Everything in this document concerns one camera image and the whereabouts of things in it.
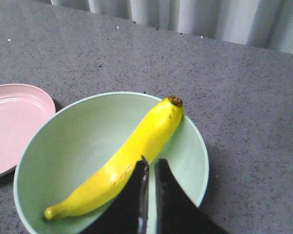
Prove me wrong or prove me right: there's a yellow plastic banana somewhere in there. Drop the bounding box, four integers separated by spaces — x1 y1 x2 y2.
44 95 184 221

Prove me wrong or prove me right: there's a white pleated curtain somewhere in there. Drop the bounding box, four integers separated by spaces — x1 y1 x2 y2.
52 0 293 54

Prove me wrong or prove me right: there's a green ribbed bowl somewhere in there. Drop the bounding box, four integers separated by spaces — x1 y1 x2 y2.
14 92 209 234

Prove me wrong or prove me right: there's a pink plate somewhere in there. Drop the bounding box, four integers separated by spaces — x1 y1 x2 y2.
0 84 56 177

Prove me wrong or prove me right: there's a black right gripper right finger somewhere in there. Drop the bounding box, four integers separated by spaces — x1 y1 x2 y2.
155 159 227 234

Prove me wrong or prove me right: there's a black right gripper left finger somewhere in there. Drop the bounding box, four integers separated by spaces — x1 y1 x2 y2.
84 156 149 234

